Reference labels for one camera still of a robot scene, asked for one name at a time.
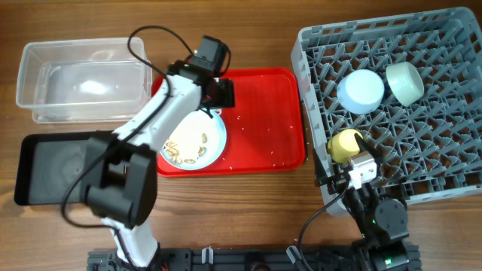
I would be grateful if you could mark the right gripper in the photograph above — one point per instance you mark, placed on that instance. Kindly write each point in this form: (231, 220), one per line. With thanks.
(337, 182)

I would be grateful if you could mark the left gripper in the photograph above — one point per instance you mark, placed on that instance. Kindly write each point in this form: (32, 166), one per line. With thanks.
(228, 98)

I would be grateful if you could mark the yellow cup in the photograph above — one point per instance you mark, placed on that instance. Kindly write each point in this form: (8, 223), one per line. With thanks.
(343, 145)

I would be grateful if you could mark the light blue plate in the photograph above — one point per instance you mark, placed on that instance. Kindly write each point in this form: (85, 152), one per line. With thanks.
(197, 142)

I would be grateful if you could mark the light blue bowl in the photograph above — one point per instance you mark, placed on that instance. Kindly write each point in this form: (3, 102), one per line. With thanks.
(361, 91)

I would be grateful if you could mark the mint green bowl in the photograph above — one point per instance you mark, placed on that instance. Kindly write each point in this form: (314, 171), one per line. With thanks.
(405, 82)

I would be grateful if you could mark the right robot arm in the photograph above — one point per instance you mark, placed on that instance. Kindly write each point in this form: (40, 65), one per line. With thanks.
(381, 219)

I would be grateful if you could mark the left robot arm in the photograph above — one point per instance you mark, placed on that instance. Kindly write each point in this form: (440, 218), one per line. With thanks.
(119, 183)

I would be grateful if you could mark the grey dishwasher rack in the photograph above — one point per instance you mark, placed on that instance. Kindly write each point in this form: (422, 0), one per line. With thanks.
(432, 148)

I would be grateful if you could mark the red serving tray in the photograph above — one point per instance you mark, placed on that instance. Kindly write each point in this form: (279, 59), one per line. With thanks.
(264, 130)

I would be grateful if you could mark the clear plastic bin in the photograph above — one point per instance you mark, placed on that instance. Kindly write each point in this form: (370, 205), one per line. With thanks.
(86, 80)

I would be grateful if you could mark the black plastic tray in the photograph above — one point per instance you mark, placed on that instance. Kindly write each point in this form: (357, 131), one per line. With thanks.
(48, 164)

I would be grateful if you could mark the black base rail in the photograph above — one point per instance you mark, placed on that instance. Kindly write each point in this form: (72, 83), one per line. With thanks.
(338, 258)

